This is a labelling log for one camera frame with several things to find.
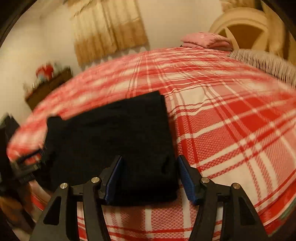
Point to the bed with red plaid sheet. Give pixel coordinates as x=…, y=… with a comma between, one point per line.
x=219, y=115

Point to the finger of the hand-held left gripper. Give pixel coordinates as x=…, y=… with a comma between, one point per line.
x=29, y=161

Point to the striped pillow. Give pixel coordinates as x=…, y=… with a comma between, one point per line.
x=266, y=63

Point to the beige floral curtain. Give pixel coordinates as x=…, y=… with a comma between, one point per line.
x=272, y=25

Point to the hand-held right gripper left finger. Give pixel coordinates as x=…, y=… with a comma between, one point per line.
x=113, y=183

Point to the beige patterned window curtain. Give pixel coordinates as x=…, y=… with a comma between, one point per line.
x=108, y=27

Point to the black folding chair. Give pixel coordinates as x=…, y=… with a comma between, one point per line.
x=8, y=126

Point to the cream and brown headboard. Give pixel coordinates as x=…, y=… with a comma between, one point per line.
x=242, y=30

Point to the red gift bag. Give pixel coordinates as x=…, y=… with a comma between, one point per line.
x=45, y=71

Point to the pink folded blanket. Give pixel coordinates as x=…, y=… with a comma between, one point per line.
x=205, y=40

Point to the brown wooden dresser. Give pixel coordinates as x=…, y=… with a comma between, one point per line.
x=46, y=89

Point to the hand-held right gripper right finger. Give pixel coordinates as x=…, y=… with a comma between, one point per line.
x=188, y=183

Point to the black pants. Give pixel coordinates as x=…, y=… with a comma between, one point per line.
x=115, y=143

